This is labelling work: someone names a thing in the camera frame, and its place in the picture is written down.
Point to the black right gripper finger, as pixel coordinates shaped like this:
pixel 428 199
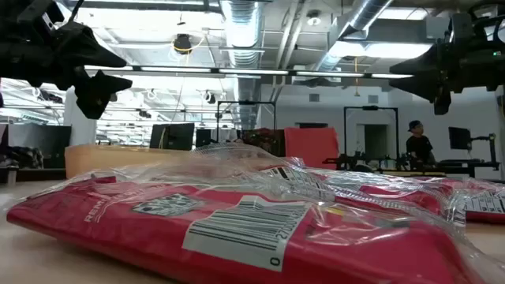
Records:
pixel 428 65
pixel 438 92

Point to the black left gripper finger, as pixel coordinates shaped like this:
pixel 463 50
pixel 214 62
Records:
pixel 98 92
pixel 83 49

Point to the red clear-wrapped popcorn bag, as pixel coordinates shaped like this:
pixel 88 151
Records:
pixel 378 193
pixel 483 205
pixel 130 232

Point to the black monitor on arm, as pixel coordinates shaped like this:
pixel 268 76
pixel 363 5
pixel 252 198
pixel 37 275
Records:
pixel 459 138

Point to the white column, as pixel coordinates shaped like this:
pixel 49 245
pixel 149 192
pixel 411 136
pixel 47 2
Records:
pixel 81 126

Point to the person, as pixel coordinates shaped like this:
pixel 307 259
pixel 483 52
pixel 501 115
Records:
pixel 419 148

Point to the black desk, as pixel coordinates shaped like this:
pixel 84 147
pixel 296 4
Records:
pixel 469 163

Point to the black ceiling dome device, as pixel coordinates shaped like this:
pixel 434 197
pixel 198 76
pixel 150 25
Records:
pixel 182 43

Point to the dark bundle on bench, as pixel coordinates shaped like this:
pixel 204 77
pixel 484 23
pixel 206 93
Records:
pixel 21 157

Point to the distant black robot arms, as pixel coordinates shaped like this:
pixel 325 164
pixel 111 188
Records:
pixel 355 161

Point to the small black computer monitor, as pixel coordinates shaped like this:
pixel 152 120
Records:
pixel 203 138

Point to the long ceiling light bar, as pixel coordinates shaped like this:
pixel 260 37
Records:
pixel 252 71

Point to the dark red bin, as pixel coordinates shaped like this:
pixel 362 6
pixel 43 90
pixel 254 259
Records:
pixel 264 140

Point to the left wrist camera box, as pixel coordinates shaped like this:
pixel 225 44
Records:
pixel 39 16

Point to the black metal frame rig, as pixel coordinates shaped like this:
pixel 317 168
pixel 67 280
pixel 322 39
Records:
pixel 245 103
pixel 371 107

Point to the silver ventilation duct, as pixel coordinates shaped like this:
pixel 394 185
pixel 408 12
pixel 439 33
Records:
pixel 242 31
pixel 355 23

